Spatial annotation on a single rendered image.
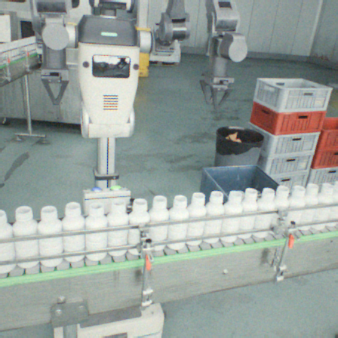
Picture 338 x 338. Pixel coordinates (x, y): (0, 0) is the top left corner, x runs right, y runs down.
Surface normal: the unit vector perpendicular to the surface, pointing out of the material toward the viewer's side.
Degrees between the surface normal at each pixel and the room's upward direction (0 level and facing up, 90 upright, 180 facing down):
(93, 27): 90
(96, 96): 90
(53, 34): 89
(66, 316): 90
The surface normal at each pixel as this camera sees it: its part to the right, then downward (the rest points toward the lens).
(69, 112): 0.02, 0.42
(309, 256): 0.33, 0.43
